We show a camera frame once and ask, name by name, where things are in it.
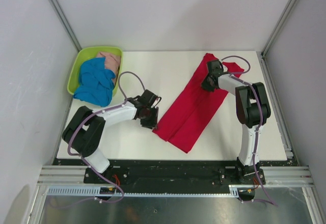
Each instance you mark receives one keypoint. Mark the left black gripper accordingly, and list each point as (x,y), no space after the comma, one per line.
(153,122)

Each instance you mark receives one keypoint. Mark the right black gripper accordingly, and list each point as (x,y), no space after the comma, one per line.
(205,86)

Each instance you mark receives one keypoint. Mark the red t shirt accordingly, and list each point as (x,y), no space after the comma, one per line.
(187,117)

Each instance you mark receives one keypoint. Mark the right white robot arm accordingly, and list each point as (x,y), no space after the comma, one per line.
(252,110)

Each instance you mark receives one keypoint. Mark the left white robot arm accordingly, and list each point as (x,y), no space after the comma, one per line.
(84,131)

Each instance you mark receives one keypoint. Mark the blue t shirt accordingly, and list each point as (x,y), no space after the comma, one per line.
(96,83)

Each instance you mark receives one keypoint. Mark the beige pink t shirt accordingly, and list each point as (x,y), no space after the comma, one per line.
(111,62)

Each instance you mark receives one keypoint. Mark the lime green plastic bin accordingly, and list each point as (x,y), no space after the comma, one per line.
(84,55)

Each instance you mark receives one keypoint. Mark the right aluminium frame post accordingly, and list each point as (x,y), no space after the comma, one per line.
(289,8)

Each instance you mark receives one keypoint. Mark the aluminium frame post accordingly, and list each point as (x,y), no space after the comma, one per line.
(65,23)
(289,8)

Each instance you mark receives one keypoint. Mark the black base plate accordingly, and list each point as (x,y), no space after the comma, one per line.
(126,172)

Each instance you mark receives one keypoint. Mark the right aluminium side rail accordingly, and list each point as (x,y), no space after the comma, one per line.
(275,104)

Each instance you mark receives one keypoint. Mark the aluminium front rail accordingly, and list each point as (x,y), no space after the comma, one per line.
(276,176)

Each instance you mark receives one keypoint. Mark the left aluminium frame post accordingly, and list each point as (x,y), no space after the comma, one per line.
(65,23)

